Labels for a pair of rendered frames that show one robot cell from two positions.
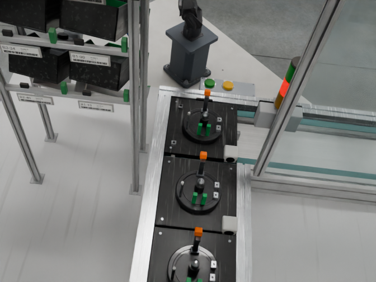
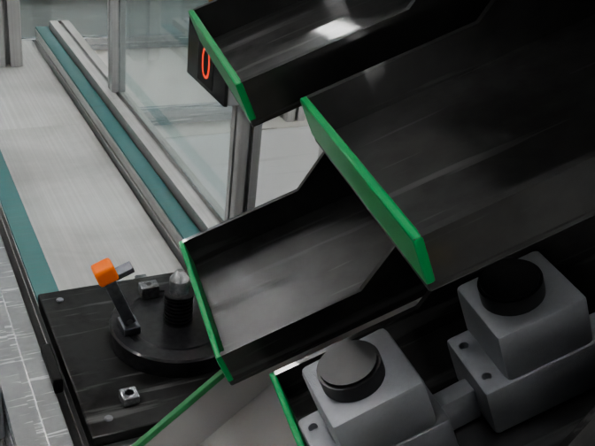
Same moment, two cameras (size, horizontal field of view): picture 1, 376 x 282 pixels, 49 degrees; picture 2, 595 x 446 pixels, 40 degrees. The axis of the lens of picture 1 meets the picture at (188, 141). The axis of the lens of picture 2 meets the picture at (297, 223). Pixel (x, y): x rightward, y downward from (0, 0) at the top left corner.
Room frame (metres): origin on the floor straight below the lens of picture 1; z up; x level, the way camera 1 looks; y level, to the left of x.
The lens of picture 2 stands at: (1.09, 0.63, 1.49)
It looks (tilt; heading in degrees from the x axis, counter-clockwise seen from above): 28 degrees down; 244
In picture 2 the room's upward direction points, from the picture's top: 7 degrees clockwise
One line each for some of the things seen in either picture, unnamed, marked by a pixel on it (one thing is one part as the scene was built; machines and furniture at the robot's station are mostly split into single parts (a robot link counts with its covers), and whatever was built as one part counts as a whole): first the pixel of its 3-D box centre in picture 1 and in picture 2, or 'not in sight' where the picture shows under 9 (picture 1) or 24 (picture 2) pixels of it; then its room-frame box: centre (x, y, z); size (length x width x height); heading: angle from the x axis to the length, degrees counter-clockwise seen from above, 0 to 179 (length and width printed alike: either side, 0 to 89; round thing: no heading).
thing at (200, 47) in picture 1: (189, 53); not in sight; (1.24, 0.05, 0.96); 0.15 x 0.15 x 0.20; 49
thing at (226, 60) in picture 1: (177, 79); not in sight; (1.20, 0.08, 0.84); 0.90 x 0.70 x 0.03; 49
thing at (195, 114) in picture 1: (202, 125); (177, 326); (0.88, -0.04, 0.98); 0.14 x 0.14 x 0.02
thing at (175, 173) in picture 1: (200, 186); not in sight; (0.62, -0.06, 1.01); 0.24 x 0.24 x 0.13; 3
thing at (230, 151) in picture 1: (230, 154); not in sight; (0.79, -0.15, 0.97); 0.05 x 0.05 x 0.04; 3
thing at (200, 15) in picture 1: (193, 14); not in sight; (1.24, 0.06, 1.15); 0.09 x 0.07 x 0.06; 7
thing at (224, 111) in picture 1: (202, 128); (176, 342); (0.88, -0.04, 0.96); 0.24 x 0.24 x 0.02; 3
